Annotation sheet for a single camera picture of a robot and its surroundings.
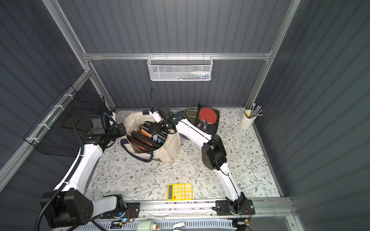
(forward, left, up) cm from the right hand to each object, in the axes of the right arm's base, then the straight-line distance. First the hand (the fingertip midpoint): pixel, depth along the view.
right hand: (155, 126), depth 88 cm
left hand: (-5, +15, +6) cm, 17 cm away
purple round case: (+25, -14, -14) cm, 32 cm away
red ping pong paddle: (+24, -36, -16) cm, 46 cm away
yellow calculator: (-34, -16, -16) cm, 41 cm away
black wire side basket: (-16, +44, +13) cm, 48 cm away
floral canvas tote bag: (-10, +3, -2) cm, 10 cm away
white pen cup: (+11, -62, -10) cm, 64 cm away
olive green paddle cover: (+22, -22, -13) cm, 34 cm away
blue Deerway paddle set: (-6, +1, -4) cm, 7 cm away
